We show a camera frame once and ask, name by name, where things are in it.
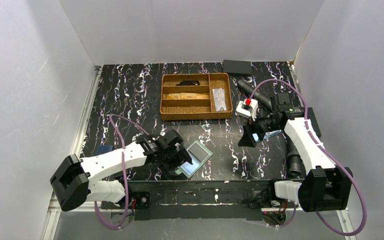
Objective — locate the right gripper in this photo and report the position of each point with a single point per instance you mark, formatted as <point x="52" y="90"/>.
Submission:
<point x="256" y="129"/>

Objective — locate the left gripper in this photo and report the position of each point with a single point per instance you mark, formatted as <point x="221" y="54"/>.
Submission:
<point x="177" y="153"/>

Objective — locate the grey card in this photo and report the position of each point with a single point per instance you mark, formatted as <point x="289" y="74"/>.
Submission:
<point x="199" y="152"/>

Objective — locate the green card holder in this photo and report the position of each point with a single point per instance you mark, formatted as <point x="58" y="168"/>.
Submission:
<point x="189" y="169"/>

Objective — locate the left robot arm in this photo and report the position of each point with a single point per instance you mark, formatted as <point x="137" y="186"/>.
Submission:
<point x="79" y="180"/>

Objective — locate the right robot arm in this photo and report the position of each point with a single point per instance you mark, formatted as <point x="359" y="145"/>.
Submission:
<point x="326" y="187"/>

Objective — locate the silver VIP card lower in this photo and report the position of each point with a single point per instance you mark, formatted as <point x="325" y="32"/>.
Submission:
<point x="220" y="104"/>

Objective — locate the silver vip card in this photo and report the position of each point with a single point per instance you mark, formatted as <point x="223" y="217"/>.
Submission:
<point x="220" y="104"/>
<point x="218" y="93"/>

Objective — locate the silver VIP card upper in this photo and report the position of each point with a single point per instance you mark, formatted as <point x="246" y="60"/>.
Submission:
<point x="218" y="93"/>

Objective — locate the tan cards in tray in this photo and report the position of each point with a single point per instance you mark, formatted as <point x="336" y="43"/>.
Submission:
<point x="187" y="96"/>

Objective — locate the dark blue card holder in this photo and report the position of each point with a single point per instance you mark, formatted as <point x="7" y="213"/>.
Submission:
<point x="103" y="149"/>

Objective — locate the woven brown organizer tray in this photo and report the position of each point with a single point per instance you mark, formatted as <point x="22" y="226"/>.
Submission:
<point x="195" y="109"/>

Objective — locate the black box right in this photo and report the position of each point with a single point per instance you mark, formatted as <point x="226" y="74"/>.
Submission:
<point x="315" y="126"/>

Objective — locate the black object in tray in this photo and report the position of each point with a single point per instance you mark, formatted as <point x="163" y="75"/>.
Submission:
<point x="189" y="83"/>

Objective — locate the black flat box rear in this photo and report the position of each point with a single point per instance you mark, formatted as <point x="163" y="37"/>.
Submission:
<point x="237" y="67"/>

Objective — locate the aluminium frame rail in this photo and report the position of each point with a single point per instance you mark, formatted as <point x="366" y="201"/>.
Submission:
<point x="128" y="99"/>

